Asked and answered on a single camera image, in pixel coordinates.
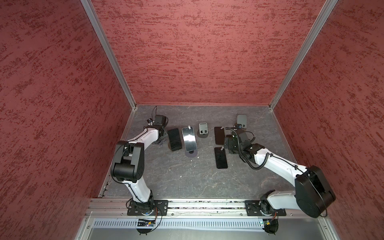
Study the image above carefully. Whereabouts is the circuit board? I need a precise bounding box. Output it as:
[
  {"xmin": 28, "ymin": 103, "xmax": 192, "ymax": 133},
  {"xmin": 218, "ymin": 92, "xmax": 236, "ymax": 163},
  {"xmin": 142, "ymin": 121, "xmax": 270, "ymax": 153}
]
[
  {"xmin": 263, "ymin": 219, "xmax": 279, "ymax": 235},
  {"xmin": 137, "ymin": 219, "xmax": 157, "ymax": 228}
]

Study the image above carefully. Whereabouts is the black phone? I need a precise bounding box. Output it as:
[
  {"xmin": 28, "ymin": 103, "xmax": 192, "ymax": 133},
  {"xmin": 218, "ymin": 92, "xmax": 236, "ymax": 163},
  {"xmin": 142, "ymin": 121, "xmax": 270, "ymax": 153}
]
[{"xmin": 168, "ymin": 128, "xmax": 182, "ymax": 152}]

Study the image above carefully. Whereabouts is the grey stand wooden base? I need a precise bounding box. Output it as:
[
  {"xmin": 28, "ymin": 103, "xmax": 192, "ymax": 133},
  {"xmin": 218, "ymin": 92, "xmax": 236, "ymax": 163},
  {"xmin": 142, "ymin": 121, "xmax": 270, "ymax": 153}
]
[{"xmin": 234, "ymin": 115, "xmax": 248, "ymax": 129}]

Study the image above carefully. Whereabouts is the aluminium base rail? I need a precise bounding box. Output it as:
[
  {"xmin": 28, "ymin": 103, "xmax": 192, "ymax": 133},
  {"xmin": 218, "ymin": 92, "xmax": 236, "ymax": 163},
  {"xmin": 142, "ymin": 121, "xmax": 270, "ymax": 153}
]
[{"xmin": 82, "ymin": 199, "xmax": 331, "ymax": 236}]

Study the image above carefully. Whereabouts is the dark phone with sticker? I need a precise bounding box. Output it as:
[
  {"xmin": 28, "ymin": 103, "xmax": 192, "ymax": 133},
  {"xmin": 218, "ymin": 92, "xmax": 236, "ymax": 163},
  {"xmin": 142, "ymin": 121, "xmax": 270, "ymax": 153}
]
[{"xmin": 214, "ymin": 127, "xmax": 226, "ymax": 146}]

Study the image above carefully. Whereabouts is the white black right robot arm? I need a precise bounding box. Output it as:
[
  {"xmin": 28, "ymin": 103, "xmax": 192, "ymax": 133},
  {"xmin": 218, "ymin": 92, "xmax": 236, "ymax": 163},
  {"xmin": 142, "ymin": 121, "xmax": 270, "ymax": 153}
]
[{"xmin": 225, "ymin": 128, "xmax": 336, "ymax": 218}]

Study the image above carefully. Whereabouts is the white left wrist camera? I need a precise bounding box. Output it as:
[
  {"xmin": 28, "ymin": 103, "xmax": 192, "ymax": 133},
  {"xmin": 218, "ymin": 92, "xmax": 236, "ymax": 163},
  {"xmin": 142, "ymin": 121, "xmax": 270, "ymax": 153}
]
[{"xmin": 147, "ymin": 115, "xmax": 168, "ymax": 127}]

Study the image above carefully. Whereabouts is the left circuit board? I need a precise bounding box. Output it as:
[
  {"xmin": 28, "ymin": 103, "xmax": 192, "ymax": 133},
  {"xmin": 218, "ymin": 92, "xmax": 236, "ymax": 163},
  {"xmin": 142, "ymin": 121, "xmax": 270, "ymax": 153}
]
[{"xmin": 137, "ymin": 219, "xmax": 157, "ymax": 228}]

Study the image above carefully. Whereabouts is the grey metal phone stand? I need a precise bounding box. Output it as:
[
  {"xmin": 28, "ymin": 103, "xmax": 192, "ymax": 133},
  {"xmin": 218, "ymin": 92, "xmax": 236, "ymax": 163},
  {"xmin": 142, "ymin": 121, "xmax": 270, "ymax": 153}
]
[{"xmin": 198, "ymin": 123, "xmax": 209, "ymax": 139}]

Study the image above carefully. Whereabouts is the aluminium corner post right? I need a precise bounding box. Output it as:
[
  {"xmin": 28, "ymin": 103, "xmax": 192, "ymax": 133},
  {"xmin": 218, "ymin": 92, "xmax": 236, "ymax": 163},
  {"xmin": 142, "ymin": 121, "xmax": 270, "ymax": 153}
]
[{"xmin": 269, "ymin": 0, "xmax": 338, "ymax": 112}]

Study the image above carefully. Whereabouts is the aluminium corner post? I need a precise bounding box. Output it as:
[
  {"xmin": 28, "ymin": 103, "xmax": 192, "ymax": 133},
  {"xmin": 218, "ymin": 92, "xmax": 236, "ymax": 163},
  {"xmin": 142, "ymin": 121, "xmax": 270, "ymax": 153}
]
[
  {"xmin": 81, "ymin": 0, "xmax": 137, "ymax": 111},
  {"xmin": 269, "ymin": 0, "xmax": 338, "ymax": 112}
]

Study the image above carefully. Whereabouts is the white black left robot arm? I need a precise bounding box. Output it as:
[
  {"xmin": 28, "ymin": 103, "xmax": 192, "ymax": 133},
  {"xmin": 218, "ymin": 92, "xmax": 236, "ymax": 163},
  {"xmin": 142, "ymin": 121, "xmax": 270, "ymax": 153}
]
[{"xmin": 110, "ymin": 126, "xmax": 165, "ymax": 215}]

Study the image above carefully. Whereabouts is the silver-edged phone with sticker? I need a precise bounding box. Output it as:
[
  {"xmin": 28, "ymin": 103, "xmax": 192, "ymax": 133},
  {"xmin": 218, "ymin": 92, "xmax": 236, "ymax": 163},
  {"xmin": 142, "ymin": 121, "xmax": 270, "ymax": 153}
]
[{"xmin": 182, "ymin": 126, "xmax": 197, "ymax": 152}]

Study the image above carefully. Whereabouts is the aluminium corner post left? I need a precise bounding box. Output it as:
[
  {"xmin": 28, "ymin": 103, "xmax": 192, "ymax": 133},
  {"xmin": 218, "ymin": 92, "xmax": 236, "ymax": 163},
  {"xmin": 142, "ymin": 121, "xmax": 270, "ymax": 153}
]
[{"xmin": 81, "ymin": 0, "xmax": 137, "ymax": 111}]

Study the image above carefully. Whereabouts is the right circuit board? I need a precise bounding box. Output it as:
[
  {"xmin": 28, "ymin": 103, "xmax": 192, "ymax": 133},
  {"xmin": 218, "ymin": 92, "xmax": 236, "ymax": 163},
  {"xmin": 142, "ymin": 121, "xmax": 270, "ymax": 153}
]
[{"xmin": 263, "ymin": 219, "xmax": 279, "ymax": 235}]

